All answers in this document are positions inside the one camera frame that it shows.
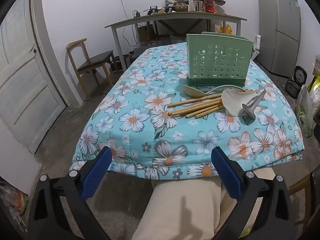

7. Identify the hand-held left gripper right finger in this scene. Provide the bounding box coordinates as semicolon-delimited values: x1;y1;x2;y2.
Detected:
211;146;298;240

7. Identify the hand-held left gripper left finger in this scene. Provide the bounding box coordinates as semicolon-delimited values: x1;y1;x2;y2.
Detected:
26;146;113;240

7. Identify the white ladle spoon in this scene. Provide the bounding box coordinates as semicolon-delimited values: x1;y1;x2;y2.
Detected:
221;89;260;117

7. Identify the grey spoon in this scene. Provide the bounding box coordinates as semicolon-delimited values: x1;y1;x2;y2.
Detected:
239;89;267;119

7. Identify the bundle of bamboo chopsticks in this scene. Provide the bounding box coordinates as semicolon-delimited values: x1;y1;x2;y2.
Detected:
167;89;253;120

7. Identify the green perforated utensil holder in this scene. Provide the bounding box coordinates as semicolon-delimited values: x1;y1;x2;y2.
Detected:
186;32;253;87

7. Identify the wooden stool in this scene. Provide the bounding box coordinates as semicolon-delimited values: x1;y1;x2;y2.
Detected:
289;172;320;230

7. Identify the floral blue blanket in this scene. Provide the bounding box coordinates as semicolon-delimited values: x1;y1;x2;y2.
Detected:
71;42;304;180

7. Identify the orange printed bag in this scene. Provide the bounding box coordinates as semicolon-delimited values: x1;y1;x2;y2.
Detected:
0;180;28;230

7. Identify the clear plastic bag of greens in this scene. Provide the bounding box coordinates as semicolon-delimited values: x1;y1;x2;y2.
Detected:
296;84;317;138

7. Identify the black electric pot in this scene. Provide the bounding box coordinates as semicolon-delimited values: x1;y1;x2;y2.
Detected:
285;79;303;98

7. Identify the wooden chair with dark seat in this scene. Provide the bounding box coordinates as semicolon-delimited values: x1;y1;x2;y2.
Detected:
66;38;116;98

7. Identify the low dark stool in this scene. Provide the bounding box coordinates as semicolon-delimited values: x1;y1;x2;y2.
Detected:
109;52;133;72

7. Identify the white panel door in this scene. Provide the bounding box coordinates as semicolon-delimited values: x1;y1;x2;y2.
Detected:
0;0;68;153

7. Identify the black rice cooker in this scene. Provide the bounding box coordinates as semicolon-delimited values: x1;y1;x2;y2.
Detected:
292;66;312;81

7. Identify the yellow green packet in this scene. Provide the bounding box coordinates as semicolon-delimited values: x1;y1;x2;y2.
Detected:
307;74;320;93

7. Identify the grey refrigerator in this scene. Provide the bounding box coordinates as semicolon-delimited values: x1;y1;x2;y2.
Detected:
255;0;302;78

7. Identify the grey side table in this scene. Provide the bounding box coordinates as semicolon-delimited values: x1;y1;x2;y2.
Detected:
104;12;248;72

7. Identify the red drink bottle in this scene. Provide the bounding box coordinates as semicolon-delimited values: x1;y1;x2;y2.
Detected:
203;0;216;13

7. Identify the black wall cable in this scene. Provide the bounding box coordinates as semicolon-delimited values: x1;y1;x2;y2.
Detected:
116;0;129;22

